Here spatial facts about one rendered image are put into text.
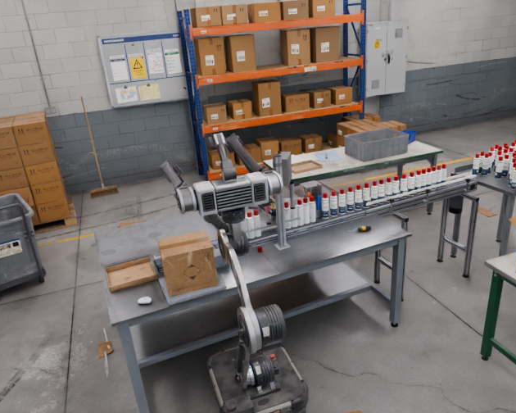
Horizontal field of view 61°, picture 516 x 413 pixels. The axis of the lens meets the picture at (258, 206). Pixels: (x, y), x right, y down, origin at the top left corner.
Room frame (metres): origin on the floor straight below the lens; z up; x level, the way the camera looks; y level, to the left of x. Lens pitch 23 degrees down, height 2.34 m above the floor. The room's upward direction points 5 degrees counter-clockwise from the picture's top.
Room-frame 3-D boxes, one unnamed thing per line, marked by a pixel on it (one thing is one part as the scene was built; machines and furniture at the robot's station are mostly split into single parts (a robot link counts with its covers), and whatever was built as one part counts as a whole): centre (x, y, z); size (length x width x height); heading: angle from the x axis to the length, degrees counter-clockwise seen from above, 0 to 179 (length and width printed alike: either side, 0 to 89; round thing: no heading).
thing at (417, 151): (4.83, -1.12, 0.40); 1.90 x 0.75 x 0.80; 107
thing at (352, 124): (7.08, -1.84, 0.32); 1.20 x 0.83 x 0.64; 16
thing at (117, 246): (3.02, 0.13, 0.82); 2.10 x 1.31 x 0.02; 111
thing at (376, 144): (4.83, -1.39, 0.91); 0.60 x 0.40 x 0.22; 110
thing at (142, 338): (3.02, 0.13, 0.40); 2.04 x 1.25 x 0.81; 111
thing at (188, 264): (2.37, 0.46, 0.99); 0.30 x 0.24 x 0.27; 106
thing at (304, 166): (4.52, -0.52, 0.82); 0.34 x 0.24 x 0.03; 113
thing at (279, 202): (2.77, -0.15, 1.16); 0.04 x 0.04 x 0.67; 21
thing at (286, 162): (2.85, -0.19, 1.38); 0.17 x 0.10 x 0.19; 166
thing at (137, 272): (2.53, 0.87, 0.85); 0.30 x 0.26 x 0.04; 111
